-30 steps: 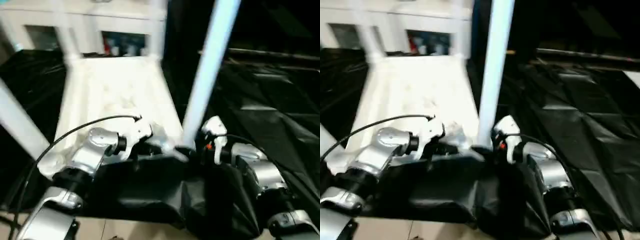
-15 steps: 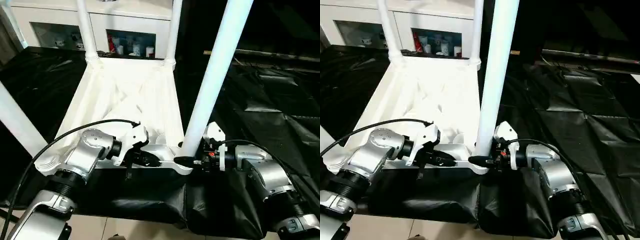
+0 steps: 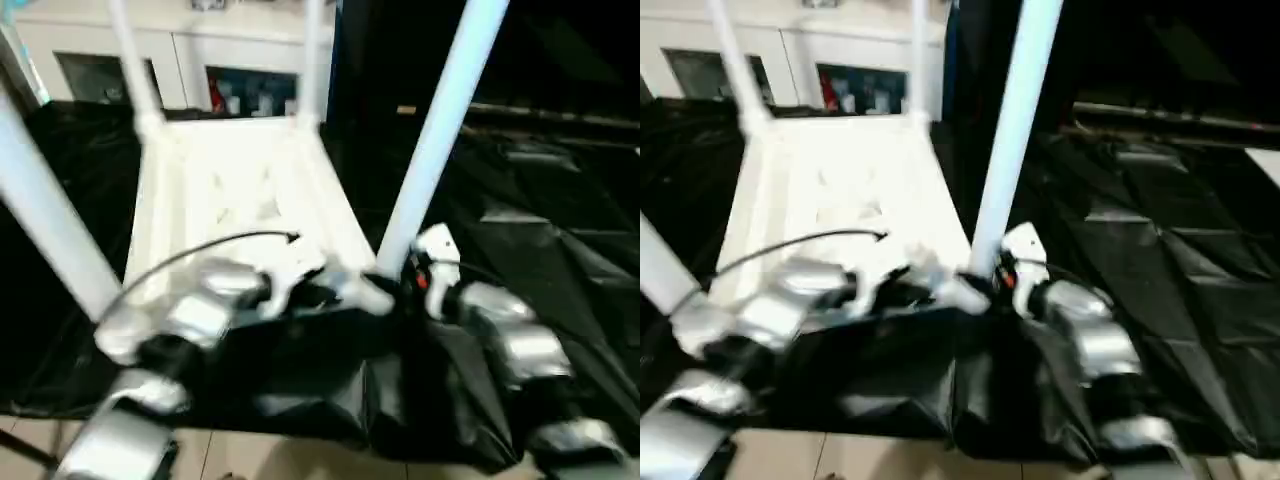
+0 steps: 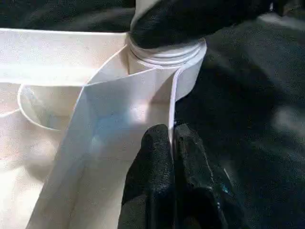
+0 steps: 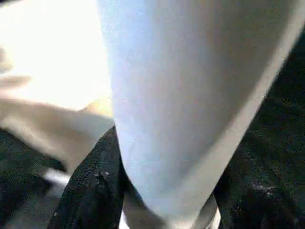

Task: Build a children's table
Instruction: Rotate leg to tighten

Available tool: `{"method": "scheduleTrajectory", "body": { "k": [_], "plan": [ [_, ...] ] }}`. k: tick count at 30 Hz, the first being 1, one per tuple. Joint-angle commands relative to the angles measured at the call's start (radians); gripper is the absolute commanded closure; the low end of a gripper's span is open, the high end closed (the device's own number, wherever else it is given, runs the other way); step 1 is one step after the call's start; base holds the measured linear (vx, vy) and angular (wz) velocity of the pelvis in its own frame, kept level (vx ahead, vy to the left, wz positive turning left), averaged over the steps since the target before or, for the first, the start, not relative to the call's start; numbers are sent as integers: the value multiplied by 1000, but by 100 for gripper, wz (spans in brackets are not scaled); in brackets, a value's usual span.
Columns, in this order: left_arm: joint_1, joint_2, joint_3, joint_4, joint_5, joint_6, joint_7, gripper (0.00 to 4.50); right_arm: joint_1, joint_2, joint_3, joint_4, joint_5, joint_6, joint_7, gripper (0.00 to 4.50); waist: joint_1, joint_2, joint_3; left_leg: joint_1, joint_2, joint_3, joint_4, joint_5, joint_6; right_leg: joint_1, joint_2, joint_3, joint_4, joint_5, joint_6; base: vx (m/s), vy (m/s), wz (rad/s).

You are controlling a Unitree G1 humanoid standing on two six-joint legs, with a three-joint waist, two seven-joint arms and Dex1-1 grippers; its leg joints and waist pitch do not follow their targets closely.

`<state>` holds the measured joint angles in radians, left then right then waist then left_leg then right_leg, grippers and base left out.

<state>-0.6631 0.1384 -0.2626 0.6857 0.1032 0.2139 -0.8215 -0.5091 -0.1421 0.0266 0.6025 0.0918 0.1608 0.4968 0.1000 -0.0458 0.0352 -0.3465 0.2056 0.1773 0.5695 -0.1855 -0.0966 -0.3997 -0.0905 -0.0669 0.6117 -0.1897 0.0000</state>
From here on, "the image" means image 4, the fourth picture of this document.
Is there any white plastic table leg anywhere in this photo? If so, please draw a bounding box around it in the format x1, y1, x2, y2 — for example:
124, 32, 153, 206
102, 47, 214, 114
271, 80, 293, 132
128, 0, 207, 67

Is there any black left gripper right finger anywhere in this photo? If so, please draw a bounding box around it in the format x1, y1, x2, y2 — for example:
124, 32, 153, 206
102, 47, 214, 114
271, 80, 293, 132
172, 123, 242, 229

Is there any black plastic mat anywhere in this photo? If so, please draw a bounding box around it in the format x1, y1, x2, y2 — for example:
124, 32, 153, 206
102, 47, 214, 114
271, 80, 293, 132
0, 0, 305, 229

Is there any white plastic table top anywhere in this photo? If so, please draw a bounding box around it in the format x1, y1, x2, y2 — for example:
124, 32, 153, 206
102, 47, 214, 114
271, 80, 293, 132
0, 28, 207, 229

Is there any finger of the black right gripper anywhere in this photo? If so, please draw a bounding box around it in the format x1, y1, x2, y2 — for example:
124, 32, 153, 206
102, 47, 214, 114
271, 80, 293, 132
130, 0, 273, 50

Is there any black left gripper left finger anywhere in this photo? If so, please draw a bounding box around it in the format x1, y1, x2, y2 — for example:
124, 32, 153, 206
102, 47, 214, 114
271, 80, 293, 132
121, 123, 177, 229

